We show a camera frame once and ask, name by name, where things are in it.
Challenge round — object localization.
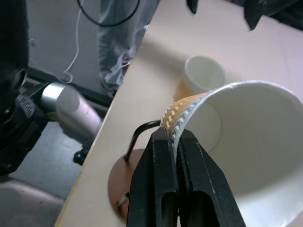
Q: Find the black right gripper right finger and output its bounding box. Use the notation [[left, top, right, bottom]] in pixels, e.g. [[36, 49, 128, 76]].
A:
[[177, 129, 247, 227]]

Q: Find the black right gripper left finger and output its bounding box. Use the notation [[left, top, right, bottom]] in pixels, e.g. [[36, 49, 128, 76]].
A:
[[126, 129, 178, 227]]

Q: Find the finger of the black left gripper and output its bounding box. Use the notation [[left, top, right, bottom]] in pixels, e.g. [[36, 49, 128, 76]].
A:
[[185, 0, 205, 15], [243, 0, 303, 33]]

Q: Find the orange white paper cup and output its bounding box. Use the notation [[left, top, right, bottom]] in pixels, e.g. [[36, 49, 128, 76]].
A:
[[173, 55, 227, 103], [160, 80, 303, 227]]

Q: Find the person in grey trousers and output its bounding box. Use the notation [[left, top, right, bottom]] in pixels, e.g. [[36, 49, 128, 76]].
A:
[[96, 0, 162, 92]]

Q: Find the silver cylindrical robot limb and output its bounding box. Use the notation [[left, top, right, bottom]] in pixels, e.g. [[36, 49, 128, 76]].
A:
[[41, 81, 103, 140]]

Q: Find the grey padded seat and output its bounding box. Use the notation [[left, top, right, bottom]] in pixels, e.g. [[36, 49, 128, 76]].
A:
[[0, 181, 65, 227]]

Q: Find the black robot body housing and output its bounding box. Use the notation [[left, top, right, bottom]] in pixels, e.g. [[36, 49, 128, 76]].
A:
[[0, 0, 49, 177]]

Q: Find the wire cup holder brown base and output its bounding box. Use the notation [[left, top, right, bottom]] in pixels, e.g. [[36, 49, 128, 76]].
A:
[[107, 119, 164, 218]]

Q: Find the black cable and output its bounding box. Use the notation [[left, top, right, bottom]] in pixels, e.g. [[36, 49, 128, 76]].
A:
[[77, 0, 141, 27]]

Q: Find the black metal frame bar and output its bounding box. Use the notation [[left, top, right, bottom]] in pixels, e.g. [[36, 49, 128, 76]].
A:
[[23, 66, 116, 107]]

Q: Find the thin white cable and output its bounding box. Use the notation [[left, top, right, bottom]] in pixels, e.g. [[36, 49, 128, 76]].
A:
[[62, 0, 83, 84]]

